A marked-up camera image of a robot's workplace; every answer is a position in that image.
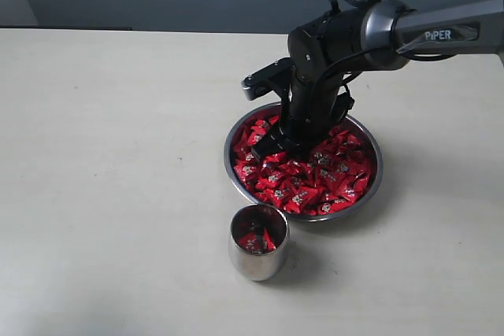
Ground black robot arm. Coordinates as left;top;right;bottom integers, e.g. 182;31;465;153
243;0;503;159

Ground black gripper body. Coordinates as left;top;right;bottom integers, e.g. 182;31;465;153
278;72;354;147

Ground pile of red wrapped candies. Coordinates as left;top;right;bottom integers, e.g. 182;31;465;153
232;114;373;216

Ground stainless steel cup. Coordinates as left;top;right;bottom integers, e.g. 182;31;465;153
228;204;290;282

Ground round steel bowl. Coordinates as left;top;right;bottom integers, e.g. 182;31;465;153
223;102;384;223

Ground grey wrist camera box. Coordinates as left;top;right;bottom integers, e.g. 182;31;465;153
241;57;293;101

